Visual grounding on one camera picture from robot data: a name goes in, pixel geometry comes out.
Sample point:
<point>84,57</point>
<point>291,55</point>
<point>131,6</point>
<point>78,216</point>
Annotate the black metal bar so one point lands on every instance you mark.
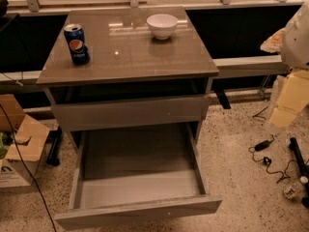
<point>303,169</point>

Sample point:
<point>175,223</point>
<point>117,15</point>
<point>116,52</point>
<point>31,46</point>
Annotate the white ceramic bowl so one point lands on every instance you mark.
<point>162,26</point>

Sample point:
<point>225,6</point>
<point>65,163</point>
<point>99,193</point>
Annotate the closed grey top drawer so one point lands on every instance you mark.
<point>129,113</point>

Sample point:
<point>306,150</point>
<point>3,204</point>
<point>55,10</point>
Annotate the small plastic bottle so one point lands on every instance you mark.
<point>295,187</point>

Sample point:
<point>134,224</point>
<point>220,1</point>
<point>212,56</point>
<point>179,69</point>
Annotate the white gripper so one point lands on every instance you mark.
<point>296,41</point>

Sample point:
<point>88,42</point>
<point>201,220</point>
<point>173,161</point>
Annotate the open grey middle drawer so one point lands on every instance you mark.
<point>137,174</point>

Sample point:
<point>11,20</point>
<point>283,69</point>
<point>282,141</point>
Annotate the grey drawer cabinet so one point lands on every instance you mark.
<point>128,63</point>

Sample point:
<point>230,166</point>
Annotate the black stand foot left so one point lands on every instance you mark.
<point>54,138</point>

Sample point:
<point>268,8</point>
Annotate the blue pepsi can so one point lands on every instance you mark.
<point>74,35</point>

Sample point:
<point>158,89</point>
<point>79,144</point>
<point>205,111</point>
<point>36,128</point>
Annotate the brown cardboard box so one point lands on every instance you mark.
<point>22,143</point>

